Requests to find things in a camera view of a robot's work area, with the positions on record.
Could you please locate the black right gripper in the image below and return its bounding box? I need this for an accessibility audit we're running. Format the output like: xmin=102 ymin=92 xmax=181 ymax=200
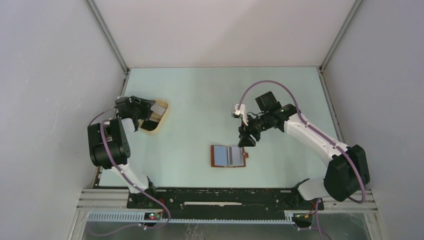
xmin=238 ymin=112 xmax=271 ymax=148

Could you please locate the oval wooden tray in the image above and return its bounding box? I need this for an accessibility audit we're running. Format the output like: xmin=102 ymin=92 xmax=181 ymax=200
xmin=138 ymin=99 xmax=170 ymax=135

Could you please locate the credit card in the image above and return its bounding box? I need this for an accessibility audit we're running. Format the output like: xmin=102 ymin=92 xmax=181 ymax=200
xmin=150 ymin=103 xmax=167 ymax=116

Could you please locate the brown leather card holder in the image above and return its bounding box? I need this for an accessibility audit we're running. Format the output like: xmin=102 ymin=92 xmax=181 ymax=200
xmin=210 ymin=145 xmax=249 ymax=168

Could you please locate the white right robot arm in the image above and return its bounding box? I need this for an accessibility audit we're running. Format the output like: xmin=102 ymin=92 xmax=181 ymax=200
xmin=232 ymin=91 xmax=370 ymax=209

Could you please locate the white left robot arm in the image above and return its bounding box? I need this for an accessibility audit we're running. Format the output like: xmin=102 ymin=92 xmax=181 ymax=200
xmin=87 ymin=96 xmax=158 ymax=208

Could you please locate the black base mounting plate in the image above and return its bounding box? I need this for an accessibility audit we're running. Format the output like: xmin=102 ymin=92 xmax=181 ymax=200
xmin=126 ymin=187 xmax=324 ymax=220

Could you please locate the aluminium corner frame post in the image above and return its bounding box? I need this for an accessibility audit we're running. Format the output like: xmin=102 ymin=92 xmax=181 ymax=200
xmin=319 ymin=0 xmax=365 ymax=72

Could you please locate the left aluminium corner post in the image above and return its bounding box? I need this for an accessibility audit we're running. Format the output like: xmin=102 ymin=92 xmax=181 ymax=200
xmin=84 ymin=0 xmax=130 ymax=75

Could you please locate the light blue cable duct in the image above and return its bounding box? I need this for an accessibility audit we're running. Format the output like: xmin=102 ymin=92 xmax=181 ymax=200
xmin=86 ymin=211 xmax=294 ymax=224

